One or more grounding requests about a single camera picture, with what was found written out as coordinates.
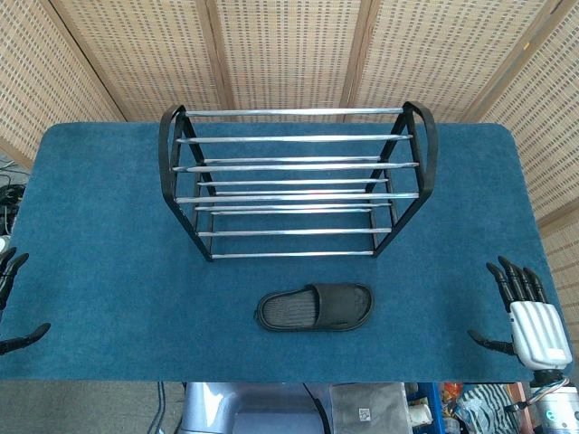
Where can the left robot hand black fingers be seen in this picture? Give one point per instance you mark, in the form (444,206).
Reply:
(11,271)

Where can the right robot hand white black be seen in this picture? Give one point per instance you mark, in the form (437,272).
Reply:
(538,330)

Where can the black rubber slipper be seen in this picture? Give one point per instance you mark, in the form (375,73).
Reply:
(335,307)

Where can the black and chrome shoe rack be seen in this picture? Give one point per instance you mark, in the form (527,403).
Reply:
(165,181)

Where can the striped cloth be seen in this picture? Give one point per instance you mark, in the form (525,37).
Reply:
(488,404)

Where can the blue carpet mat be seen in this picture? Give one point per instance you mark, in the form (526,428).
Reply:
(113,271)

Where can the grey bag with label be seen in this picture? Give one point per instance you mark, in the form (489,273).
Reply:
(375,402)

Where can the grey-blue robot torso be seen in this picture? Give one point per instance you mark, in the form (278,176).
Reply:
(212,407)

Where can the bamboo folding screen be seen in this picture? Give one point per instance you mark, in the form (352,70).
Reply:
(289,54)

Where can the blue metal post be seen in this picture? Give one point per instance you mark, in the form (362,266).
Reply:
(432,407)

